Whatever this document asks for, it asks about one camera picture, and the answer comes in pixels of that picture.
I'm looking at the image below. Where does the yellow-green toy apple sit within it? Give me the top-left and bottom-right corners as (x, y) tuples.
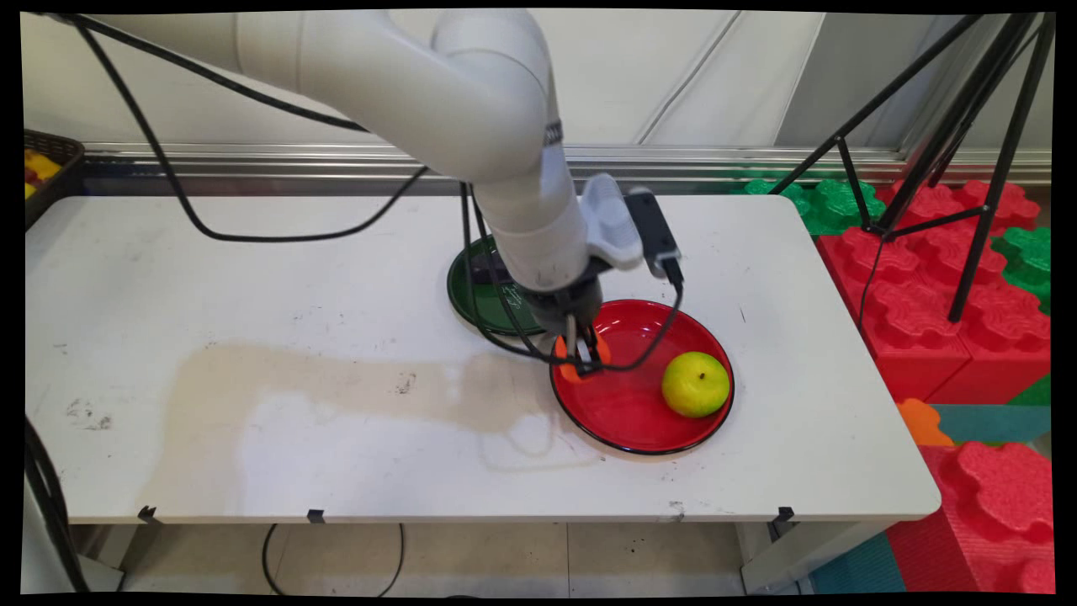
(661, 351), (732, 419)

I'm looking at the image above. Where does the red plate with black rim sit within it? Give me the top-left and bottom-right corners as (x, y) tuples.
(549, 299), (737, 457)

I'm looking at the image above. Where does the dark green plate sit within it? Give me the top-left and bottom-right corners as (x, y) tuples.
(446, 233), (549, 338)

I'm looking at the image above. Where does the purple toy eggplant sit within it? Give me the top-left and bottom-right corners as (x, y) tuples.
(466, 247), (511, 286)

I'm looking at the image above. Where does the teal foam mat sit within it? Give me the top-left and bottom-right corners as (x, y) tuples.
(929, 403), (1053, 445)

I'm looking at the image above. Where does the grey table leg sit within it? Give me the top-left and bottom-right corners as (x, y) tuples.
(80, 539), (125, 595)

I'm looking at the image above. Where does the big red foam block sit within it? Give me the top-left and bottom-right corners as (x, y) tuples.
(885, 441), (1057, 595)

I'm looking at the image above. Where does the orange toy cube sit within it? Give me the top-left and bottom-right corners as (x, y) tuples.
(553, 332), (613, 385)

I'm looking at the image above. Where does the yellow toy in basket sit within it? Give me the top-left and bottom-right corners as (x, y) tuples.
(25, 149), (62, 199)

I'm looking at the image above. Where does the orange foam piece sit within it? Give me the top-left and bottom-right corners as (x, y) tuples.
(895, 398), (957, 448)

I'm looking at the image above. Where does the dark woven basket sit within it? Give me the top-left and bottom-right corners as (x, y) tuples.
(24, 128), (86, 231)

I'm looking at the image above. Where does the black tripod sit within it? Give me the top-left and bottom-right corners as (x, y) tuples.
(769, 13), (1057, 326)

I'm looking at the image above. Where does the black floor cable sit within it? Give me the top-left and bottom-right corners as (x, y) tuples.
(262, 523), (407, 598)

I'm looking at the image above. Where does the aluminium wall rail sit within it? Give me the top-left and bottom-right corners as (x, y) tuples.
(82, 141), (1053, 188)

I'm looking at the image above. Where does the white ribbed camera mount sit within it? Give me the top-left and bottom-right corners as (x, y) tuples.
(580, 173), (645, 272)

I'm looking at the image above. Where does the green foam block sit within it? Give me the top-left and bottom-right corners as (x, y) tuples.
(734, 175), (888, 237)
(991, 226), (1053, 317)

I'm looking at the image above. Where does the black camera cable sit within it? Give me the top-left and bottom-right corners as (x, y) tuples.
(459, 181), (685, 374)

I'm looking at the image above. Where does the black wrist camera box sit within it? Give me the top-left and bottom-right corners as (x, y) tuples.
(626, 189), (685, 284)

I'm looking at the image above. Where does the large red foam block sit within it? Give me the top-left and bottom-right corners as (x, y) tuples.
(816, 226), (974, 403)

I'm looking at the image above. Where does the long black arm cable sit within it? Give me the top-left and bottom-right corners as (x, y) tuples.
(46, 12), (432, 244)

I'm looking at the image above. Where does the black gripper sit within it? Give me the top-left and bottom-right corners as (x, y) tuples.
(527, 277), (609, 372)

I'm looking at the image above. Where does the thick black base cable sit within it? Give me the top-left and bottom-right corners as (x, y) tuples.
(24, 416), (91, 595)

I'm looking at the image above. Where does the white table leg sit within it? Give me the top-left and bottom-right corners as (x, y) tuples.
(739, 520), (894, 595)

